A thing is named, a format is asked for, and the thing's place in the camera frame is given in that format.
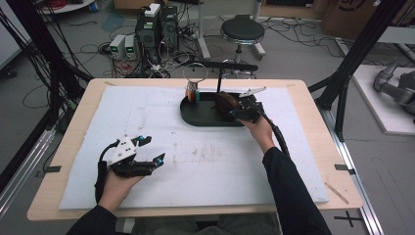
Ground person's left hand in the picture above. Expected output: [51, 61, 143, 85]
[98, 169, 145, 213]

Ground person's right hand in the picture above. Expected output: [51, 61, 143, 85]
[239, 114, 276, 155]

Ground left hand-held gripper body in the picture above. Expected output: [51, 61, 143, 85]
[108, 134, 155, 179]

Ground thin wooden stick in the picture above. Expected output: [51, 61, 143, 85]
[324, 181, 350, 206]

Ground grey bench power supply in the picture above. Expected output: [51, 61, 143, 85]
[109, 33, 126, 61]
[123, 34, 137, 61]

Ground small white box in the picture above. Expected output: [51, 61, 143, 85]
[144, 3, 161, 18]

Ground left hand-held gripper cable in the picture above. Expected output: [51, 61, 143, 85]
[94, 139, 120, 204]

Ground person's legs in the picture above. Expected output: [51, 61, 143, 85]
[130, 213, 282, 235]

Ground right hand-held gripper cable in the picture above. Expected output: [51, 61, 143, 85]
[257, 104, 292, 157]

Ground black oval tray with stand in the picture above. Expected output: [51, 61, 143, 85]
[179, 61, 260, 127]

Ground black computer tower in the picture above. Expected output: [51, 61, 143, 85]
[135, 4, 179, 64]

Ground white foam mat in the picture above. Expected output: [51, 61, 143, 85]
[58, 85, 330, 211]

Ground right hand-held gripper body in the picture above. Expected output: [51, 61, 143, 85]
[232, 86, 267, 124]

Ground brown leather pouch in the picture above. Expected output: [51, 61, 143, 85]
[213, 91, 241, 116]

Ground black round stool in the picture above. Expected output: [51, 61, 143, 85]
[220, 14, 266, 79]

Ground brown cardboard box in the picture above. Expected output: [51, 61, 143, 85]
[321, 0, 392, 41]

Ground hand-held gripper cable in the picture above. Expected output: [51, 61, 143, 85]
[257, 104, 292, 157]
[94, 139, 120, 204]

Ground white metal leg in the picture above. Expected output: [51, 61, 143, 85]
[195, 0, 211, 61]

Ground white platform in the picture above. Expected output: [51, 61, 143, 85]
[351, 63, 415, 136]

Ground black metal frame post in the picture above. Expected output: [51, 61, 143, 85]
[307, 0, 409, 142]
[6, 0, 94, 99]

